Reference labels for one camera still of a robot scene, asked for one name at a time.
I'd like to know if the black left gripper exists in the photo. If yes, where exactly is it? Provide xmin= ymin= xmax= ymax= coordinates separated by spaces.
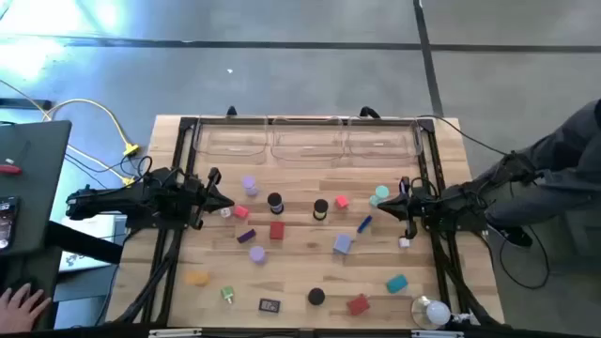
xmin=176 ymin=167 xmax=235 ymax=230

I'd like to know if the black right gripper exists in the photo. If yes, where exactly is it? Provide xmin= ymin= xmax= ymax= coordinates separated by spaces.
xmin=377 ymin=177 xmax=445 ymax=239

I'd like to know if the clear plastic bin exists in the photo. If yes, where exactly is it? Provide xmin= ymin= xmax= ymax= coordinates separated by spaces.
xmin=270 ymin=115 xmax=347 ymax=165
xmin=193 ymin=115 xmax=270 ymax=165
xmin=346 ymin=115 xmax=424 ymax=168

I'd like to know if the large purple hourglass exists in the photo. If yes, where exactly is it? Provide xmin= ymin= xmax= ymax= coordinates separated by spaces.
xmin=248 ymin=245 xmax=268 ymax=267

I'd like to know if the lavender square box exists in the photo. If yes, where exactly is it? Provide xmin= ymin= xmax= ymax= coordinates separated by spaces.
xmin=332 ymin=233 xmax=354 ymax=256

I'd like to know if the teal box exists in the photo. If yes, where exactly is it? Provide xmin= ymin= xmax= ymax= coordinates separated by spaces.
xmin=385 ymin=274 xmax=409 ymax=295

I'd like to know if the red plug adapter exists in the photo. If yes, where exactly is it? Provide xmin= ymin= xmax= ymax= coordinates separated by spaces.
xmin=346 ymin=293 xmax=372 ymax=317

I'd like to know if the white globe lamp silver base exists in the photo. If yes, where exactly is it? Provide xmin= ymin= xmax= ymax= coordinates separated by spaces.
xmin=410 ymin=294 xmax=470 ymax=330

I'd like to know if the white printed box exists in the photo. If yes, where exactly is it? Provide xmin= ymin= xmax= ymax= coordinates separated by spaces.
xmin=58 ymin=211 xmax=129 ymax=274

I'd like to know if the white light bar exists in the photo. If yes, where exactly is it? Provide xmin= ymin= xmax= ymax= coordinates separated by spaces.
xmin=411 ymin=330 xmax=465 ymax=338

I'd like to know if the black desk beam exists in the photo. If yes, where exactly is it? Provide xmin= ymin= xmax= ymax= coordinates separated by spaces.
xmin=44 ymin=219 xmax=124 ymax=265

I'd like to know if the person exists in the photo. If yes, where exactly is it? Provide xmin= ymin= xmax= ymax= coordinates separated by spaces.
xmin=483 ymin=98 xmax=601 ymax=250

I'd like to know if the dark grey desk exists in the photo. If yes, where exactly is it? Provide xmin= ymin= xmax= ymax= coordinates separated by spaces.
xmin=0 ymin=119 xmax=72 ymax=332

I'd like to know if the black smartphone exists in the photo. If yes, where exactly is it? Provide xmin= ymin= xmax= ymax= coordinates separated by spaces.
xmin=0 ymin=195 xmax=21 ymax=251

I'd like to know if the black flat bar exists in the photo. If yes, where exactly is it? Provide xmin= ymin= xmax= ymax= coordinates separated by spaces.
xmin=0 ymin=98 xmax=53 ymax=111

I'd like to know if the person's hand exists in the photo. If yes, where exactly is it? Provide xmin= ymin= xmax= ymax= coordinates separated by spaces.
xmin=0 ymin=282 xmax=53 ymax=334

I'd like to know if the black metal table frame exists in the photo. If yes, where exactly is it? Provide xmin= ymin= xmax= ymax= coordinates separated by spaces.
xmin=110 ymin=115 xmax=503 ymax=330

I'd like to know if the yellow power cable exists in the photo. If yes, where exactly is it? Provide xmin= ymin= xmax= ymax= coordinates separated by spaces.
xmin=0 ymin=78 xmax=137 ymax=187
xmin=44 ymin=97 xmax=141 ymax=159

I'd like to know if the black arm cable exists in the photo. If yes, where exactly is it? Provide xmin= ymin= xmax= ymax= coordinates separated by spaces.
xmin=415 ymin=114 xmax=511 ymax=157

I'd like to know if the black floor cable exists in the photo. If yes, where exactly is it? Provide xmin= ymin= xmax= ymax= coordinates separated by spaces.
xmin=498 ymin=223 xmax=551 ymax=290

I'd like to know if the red-handled screwdriver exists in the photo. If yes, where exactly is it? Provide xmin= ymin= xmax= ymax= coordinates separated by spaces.
xmin=0 ymin=139 xmax=32 ymax=177

